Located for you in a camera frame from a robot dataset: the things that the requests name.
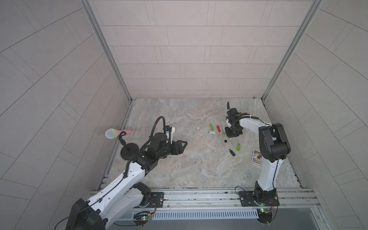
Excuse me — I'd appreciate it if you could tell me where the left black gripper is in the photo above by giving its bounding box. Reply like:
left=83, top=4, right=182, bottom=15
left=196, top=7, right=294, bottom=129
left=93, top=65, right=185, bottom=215
left=155, top=140, right=188, bottom=160

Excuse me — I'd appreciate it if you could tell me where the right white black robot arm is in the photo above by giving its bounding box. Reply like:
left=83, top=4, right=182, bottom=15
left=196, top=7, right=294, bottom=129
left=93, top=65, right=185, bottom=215
left=225, top=103, right=291, bottom=206

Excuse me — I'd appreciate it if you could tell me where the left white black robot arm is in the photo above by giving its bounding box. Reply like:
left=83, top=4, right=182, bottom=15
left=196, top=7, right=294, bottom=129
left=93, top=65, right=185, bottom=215
left=64, top=116, right=187, bottom=230

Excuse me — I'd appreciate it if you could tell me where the playing card box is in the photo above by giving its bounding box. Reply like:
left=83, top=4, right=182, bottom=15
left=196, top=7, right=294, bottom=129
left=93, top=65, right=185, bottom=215
left=252, top=150, right=263, bottom=166

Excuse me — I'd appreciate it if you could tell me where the pink yellow toy microphone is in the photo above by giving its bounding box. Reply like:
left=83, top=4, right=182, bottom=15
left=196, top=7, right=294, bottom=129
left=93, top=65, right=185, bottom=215
left=105, top=128, right=132, bottom=139

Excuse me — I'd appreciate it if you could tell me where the left circuit board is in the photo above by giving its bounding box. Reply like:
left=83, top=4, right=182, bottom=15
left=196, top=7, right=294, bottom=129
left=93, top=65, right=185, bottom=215
left=133, top=211, right=153, bottom=225

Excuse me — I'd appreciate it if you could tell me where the circuit board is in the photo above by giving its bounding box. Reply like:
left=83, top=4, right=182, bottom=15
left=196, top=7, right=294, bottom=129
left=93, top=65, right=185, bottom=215
left=133, top=211, right=153, bottom=225
left=257, top=208, right=274, bottom=224

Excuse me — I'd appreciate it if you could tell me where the white ventilation grille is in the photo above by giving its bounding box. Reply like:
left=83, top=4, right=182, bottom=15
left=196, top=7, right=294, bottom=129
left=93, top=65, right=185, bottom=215
left=151, top=209, right=259, bottom=221

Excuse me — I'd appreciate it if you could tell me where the right circuit board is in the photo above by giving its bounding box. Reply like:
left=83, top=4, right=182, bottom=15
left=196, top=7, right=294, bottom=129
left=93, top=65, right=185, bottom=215
left=257, top=208, right=274, bottom=224

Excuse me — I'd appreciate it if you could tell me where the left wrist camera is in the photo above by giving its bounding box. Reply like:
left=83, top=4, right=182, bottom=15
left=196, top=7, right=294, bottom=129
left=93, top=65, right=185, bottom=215
left=165, top=125, right=175, bottom=144

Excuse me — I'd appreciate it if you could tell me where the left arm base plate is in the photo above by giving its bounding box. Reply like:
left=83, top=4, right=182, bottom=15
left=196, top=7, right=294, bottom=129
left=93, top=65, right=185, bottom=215
left=138, top=192, right=164, bottom=209

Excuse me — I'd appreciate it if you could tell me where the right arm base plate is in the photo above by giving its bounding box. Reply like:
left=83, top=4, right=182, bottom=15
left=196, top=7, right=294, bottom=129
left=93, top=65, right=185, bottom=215
left=236, top=191, right=280, bottom=207

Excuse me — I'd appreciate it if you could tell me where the aluminium rail frame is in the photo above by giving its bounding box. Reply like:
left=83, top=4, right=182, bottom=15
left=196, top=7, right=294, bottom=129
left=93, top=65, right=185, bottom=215
left=86, top=183, right=320, bottom=212

